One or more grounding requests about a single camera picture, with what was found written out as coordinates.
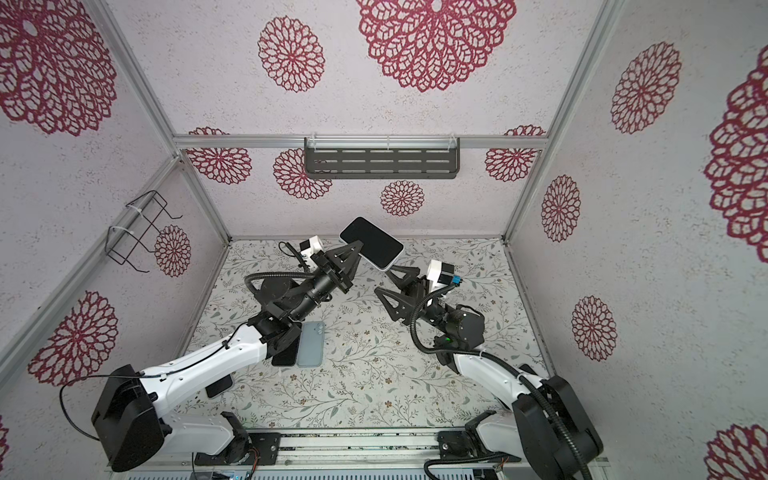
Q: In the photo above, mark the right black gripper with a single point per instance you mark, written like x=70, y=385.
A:
x=420, y=282

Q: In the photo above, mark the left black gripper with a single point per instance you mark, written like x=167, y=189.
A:
x=326, y=265

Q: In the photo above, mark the light blue phone case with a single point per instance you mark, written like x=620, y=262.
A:
x=310, y=352

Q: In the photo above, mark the bare black phone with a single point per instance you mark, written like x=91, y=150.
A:
x=287, y=357

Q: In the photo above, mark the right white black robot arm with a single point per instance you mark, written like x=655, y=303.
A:
x=542, y=421

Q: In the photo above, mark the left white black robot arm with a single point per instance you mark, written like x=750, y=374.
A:
x=135, y=418

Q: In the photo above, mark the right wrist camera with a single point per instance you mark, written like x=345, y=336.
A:
x=440, y=275

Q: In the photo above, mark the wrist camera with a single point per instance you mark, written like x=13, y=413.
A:
x=308, y=248
x=440, y=275

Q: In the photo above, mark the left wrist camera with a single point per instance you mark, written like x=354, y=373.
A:
x=308, y=248

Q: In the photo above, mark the dark grey wall shelf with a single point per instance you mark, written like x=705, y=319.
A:
x=387, y=159

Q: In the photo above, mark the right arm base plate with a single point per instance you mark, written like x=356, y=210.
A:
x=462, y=446

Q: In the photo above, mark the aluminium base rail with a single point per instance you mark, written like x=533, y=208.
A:
x=318, y=449

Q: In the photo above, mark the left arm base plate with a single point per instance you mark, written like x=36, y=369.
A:
x=253, y=448

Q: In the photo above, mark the black wire wall rack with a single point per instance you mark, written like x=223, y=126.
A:
x=122, y=240

